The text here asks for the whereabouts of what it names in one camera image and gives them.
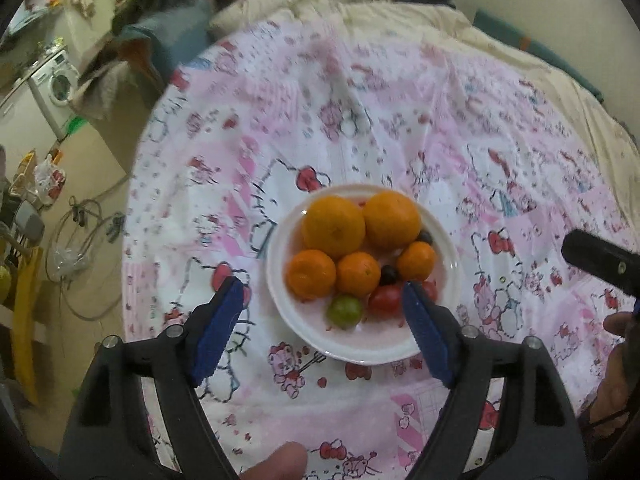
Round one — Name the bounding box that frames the green grape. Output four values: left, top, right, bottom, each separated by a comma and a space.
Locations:
326, 295, 363, 330

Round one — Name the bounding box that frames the small orange mandarin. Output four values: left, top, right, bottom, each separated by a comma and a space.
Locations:
396, 242, 437, 281

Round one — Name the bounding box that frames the red cherry tomato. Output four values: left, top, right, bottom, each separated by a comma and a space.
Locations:
367, 284, 401, 318

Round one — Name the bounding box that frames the medium orange mandarin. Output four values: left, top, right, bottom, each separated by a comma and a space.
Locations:
362, 191, 422, 250

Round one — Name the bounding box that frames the Hello Kitty pink tablecloth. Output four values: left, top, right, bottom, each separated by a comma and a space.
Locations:
124, 18, 638, 479

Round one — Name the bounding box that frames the large orange with leaf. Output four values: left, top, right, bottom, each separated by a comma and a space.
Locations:
302, 195, 366, 259

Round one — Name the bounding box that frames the yellow wooden chair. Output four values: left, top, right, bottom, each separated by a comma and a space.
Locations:
1, 246, 47, 405

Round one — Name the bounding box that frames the person's left hand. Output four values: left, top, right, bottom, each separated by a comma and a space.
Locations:
240, 442, 308, 480

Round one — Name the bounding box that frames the white washing machine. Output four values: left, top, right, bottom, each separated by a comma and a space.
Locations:
28, 47, 79, 141

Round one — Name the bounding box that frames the white pink plate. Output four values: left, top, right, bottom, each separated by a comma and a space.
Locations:
266, 184, 461, 365

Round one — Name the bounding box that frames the dark purple grape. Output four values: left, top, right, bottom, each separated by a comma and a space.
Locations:
416, 230, 434, 246

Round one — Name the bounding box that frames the person's right hand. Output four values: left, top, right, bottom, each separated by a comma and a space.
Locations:
580, 312, 639, 445

